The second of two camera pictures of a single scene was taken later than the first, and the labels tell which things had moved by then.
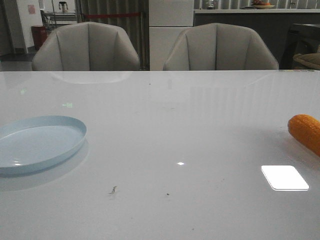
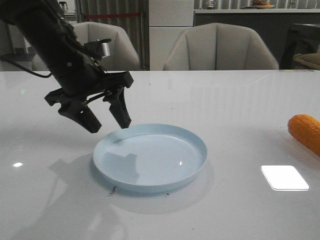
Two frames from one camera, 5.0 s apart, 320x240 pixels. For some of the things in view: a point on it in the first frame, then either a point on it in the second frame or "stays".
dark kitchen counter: [274, 25] stays
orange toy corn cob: [306, 129] stays
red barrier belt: [111, 15] stays
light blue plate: [31, 143] → [148, 158]
